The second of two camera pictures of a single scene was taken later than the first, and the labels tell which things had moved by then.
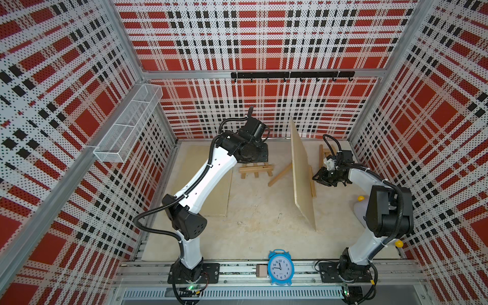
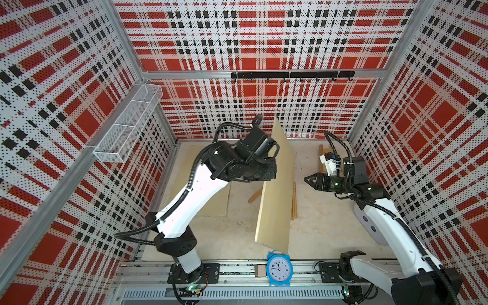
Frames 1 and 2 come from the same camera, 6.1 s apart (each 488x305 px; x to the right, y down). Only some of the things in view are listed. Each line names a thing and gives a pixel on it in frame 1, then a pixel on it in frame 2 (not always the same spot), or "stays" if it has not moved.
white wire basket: [117, 143] stays
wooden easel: [290, 168] → [294, 206]
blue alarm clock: [281, 267] stays
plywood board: [192, 159] stays
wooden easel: [323, 152] stays
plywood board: [304, 197] → [274, 220]
